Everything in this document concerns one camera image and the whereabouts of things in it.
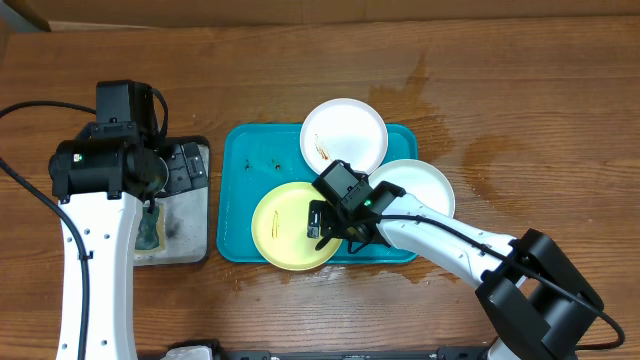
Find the black tray with soapy water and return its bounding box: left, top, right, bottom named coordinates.
left=134, top=136, right=210, bottom=267

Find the pink-rimmed white plate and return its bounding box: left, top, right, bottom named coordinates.
left=300, top=98, right=389, bottom=174

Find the teal plastic serving tray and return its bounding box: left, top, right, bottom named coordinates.
left=216, top=123, right=418, bottom=265

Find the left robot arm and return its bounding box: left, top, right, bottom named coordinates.
left=49, top=80, right=210, bottom=359

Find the yellow-green plate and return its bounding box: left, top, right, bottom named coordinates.
left=251, top=182, right=342, bottom=271

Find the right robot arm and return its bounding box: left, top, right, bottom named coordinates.
left=307, top=160, right=604, bottom=359

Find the green and yellow sponge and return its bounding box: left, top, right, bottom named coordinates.
left=135, top=205, right=165, bottom=253

